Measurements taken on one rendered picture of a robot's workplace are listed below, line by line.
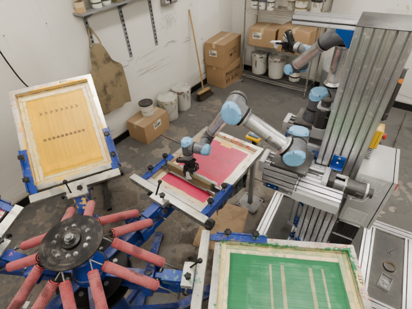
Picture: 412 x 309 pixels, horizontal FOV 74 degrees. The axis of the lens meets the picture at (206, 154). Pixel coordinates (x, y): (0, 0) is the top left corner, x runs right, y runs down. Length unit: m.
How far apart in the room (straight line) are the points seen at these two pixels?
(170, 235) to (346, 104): 2.05
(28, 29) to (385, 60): 2.92
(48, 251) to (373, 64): 1.78
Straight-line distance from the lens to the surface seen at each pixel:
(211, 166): 2.16
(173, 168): 2.06
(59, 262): 1.48
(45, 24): 3.35
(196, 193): 1.98
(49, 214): 3.62
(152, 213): 1.81
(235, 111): 1.43
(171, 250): 2.86
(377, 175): 1.92
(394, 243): 3.00
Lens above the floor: 2.46
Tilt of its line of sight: 42 degrees down
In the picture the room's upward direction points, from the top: 4 degrees counter-clockwise
